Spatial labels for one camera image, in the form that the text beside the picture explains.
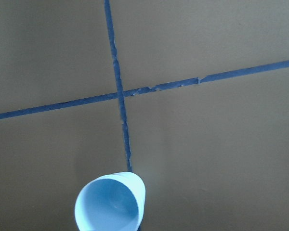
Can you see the blue cup robot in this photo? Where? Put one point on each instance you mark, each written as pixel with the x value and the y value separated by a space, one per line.
pixel 113 202

